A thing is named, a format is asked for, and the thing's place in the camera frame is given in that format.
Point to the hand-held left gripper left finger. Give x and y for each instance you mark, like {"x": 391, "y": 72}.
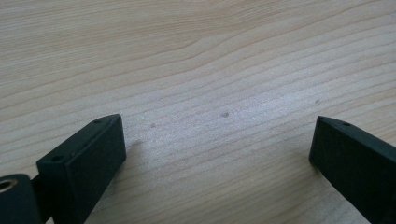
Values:
{"x": 84, "y": 168}

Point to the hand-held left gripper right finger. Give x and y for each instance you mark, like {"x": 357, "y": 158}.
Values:
{"x": 351, "y": 158}

